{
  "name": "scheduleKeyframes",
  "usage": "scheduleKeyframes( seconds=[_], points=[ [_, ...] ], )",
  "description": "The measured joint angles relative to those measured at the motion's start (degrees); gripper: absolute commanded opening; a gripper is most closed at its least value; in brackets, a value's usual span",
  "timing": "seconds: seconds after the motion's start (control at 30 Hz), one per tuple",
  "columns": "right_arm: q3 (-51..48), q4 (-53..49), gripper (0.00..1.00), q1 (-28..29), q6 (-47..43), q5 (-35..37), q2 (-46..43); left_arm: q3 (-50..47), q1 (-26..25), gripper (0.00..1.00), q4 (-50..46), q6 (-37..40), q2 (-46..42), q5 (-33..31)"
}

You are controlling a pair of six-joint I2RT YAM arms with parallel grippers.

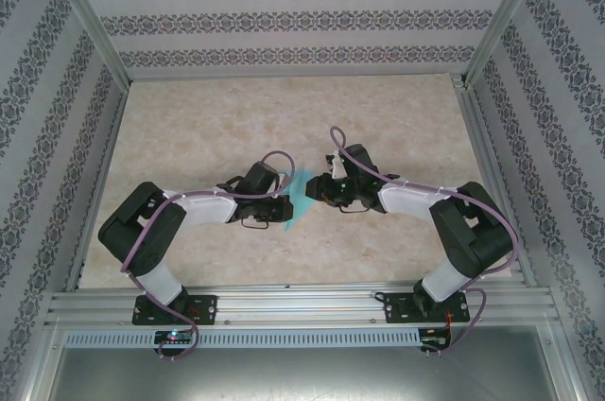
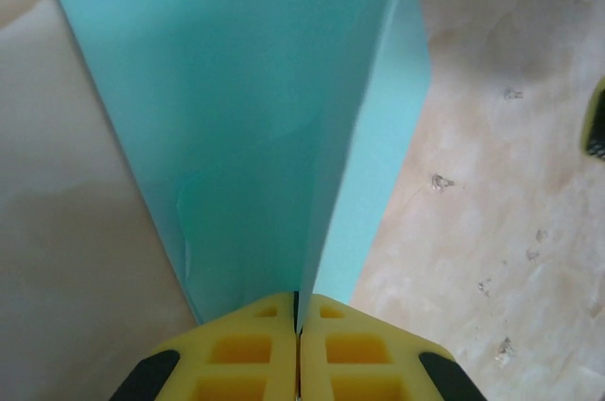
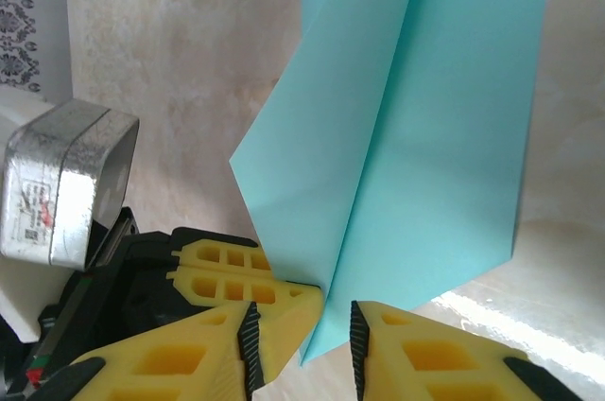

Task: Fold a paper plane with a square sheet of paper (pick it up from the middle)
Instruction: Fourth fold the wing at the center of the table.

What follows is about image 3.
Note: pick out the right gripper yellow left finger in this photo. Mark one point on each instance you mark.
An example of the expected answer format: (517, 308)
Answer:
(217, 330)

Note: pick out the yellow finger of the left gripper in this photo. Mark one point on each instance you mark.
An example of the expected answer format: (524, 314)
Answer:
(293, 316)
(223, 256)

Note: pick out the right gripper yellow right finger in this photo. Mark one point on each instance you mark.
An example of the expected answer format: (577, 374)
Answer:
(392, 330)

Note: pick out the teal paper sheet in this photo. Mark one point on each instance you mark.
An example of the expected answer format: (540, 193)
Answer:
(425, 136)

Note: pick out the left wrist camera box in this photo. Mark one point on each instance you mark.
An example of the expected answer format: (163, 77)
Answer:
(57, 183)

